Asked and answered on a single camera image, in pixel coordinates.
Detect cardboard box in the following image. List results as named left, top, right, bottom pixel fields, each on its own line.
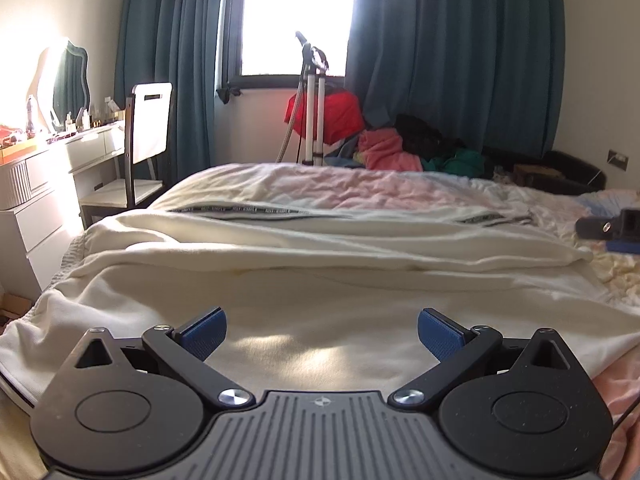
left=0, top=292, right=34, bottom=333

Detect green garment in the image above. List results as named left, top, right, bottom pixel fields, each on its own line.
left=421, top=148, right=485, bottom=178

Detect black garment pile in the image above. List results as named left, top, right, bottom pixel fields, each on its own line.
left=394, top=114, right=466, bottom=160

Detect window with dark frame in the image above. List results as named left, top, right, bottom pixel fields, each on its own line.
left=219, top=0, right=355, bottom=92

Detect pink garment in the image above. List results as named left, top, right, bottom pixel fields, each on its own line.
left=354, top=128, right=423, bottom=172

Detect teal curtain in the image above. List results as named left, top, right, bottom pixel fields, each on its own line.
left=114, top=0, right=222, bottom=184
left=345, top=0, right=565, bottom=157

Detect white dressing table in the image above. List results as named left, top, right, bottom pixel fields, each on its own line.
left=0, top=122, right=125, bottom=301

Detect teal right curtain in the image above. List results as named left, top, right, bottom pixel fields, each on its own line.
left=345, top=0, right=565, bottom=157

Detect pastel tie-dye bed cover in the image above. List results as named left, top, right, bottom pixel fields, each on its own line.
left=0, top=161, right=640, bottom=480

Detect cream white sweatpants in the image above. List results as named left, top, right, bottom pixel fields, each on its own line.
left=1, top=207, right=639, bottom=412

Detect red bag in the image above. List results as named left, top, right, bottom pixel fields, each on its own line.
left=284, top=89, right=366, bottom=145

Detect wavy frame vanity mirror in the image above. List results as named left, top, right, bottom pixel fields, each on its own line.
left=29, top=36, right=90, bottom=136

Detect teal left curtain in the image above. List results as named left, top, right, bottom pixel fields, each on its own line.
left=114, top=0, right=222, bottom=184

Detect wall power socket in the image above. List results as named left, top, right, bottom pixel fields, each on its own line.
left=606, top=150, right=629, bottom=171

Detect silver tripod stand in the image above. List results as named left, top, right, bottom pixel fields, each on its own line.
left=276, top=32, right=329, bottom=167

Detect white black chair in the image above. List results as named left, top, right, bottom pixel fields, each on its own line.
left=79, top=82, right=172, bottom=229

